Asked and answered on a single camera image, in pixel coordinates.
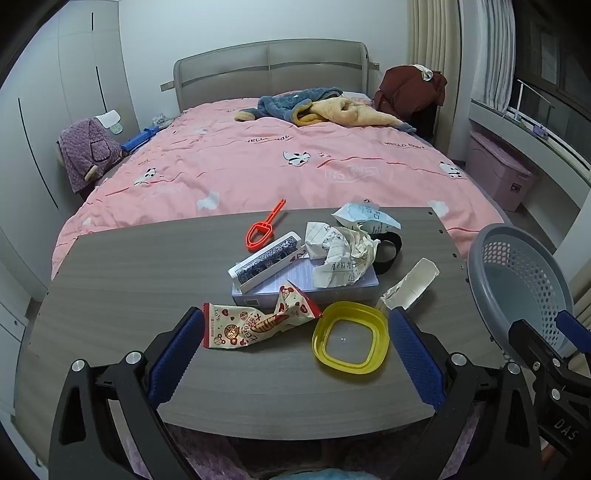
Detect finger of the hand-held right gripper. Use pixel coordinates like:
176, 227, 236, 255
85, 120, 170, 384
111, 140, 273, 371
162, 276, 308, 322
554, 310, 591, 346
508, 319, 591, 398

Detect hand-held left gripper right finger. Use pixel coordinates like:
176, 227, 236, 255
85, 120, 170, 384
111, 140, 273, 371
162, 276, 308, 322
388, 307, 543, 480

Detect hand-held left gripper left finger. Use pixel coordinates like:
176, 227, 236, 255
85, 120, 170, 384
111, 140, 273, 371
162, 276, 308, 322
48, 307, 206, 480

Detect grey perforated plastic basket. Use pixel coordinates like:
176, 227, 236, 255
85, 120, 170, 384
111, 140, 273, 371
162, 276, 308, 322
467, 223, 578, 365

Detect red white snack wrapper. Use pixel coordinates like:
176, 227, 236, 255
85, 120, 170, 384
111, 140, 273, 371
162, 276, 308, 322
202, 279, 323, 352

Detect yellow rimmed clear lid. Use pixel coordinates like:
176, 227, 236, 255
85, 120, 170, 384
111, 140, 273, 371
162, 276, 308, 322
311, 301, 392, 374

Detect purple cardboard box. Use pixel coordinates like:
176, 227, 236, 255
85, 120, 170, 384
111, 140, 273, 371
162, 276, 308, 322
231, 258, 380, 309

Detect white paper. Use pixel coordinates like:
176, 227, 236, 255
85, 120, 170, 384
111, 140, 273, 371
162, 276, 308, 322
302, 222, 380, 289

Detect torn white carton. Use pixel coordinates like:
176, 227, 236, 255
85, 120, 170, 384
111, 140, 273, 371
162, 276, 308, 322
381, 257, 438, 311

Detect black elastic band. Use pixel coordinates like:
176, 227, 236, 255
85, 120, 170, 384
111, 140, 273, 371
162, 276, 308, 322
369, 232, 403, 276

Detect person's purple pajamas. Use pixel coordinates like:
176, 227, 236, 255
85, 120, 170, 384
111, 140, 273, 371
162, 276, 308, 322
152, 415, 481, 480

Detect white and dark packet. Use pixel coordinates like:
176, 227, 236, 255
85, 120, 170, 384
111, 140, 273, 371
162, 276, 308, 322
228, 231, 305, 294

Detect light blue packet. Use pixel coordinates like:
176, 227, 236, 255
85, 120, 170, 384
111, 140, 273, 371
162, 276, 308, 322
331, 202, 402, 236

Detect red plastic scoop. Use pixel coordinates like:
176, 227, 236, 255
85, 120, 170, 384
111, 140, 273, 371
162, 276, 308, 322
246, 198, 287, 252

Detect pink storage box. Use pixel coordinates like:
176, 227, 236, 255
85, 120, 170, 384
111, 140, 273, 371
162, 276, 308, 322
466, 130, 539, 213

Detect white window sill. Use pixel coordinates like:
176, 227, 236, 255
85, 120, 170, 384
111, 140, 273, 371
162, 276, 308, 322
468, 99, 591, 213

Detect pink bed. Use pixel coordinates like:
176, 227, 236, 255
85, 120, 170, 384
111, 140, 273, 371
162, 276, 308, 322
51, 95, 509, 278

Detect blue plastic tool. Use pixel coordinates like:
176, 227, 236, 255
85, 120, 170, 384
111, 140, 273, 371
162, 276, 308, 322
121, 126, 162, 153

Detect purple quilted garment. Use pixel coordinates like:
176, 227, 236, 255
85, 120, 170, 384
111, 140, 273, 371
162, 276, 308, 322
58, 117, 123, 195

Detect black chair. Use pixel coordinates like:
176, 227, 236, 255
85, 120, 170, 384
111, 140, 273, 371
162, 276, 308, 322
411, 99, 439, 144

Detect white green pad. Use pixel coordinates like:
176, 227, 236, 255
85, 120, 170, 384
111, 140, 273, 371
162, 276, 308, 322
95, 110, 123, 136

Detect yellow fleece blanket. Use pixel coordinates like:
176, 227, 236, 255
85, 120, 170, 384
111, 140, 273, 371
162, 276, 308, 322
295, 96, 416, 132

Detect dark window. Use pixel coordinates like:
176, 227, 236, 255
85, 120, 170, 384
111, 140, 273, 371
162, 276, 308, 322
512, 4, 591, 162

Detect brown jacket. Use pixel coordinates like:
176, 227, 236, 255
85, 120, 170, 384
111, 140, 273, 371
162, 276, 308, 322
374, 65, 448, 121

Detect white sheer curtain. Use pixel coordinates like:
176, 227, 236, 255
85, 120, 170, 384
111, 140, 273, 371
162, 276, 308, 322
462, 0, 518, 112

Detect white wardrobe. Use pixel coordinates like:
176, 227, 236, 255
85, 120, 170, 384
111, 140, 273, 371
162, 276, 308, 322
0, 9, 139, 301

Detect grey padded headboard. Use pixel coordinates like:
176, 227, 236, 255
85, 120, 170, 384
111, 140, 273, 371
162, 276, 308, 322
173, 40, 370, 112

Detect beige curtain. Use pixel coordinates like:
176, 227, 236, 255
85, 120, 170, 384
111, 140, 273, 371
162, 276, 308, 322
406, 0, 462, 153

